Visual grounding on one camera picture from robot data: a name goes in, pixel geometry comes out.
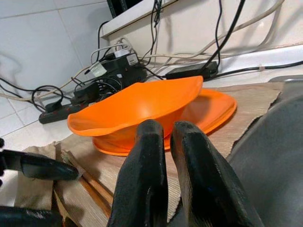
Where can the black box with white labels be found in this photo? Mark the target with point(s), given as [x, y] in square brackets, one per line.
[125, 71]

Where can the flat black power adapter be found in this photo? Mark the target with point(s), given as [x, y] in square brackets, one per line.
[189, 69]

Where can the orange plastic bowl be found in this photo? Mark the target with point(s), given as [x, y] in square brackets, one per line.
[142, 101]

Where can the black power strip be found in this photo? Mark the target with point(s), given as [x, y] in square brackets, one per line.
[54, 116]

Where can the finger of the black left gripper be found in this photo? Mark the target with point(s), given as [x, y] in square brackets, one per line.
[28, 218]
[47, 169]

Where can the brown wooden chopstick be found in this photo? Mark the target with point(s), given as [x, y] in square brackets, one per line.
[99, 191]
[94, 198]

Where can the stainless steel sink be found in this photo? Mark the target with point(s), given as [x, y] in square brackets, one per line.
[272, 165]

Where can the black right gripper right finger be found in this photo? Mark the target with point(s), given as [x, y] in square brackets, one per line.
[203, 179]

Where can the black plug adapter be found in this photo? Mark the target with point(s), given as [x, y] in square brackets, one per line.
[88, 92]

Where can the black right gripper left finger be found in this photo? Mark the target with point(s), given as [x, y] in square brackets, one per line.
[142, 177]

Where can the orange plastic plate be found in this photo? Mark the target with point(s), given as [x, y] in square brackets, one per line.
[213, 111]

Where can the beige woven mat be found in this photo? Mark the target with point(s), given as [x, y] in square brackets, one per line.
[248, 111]

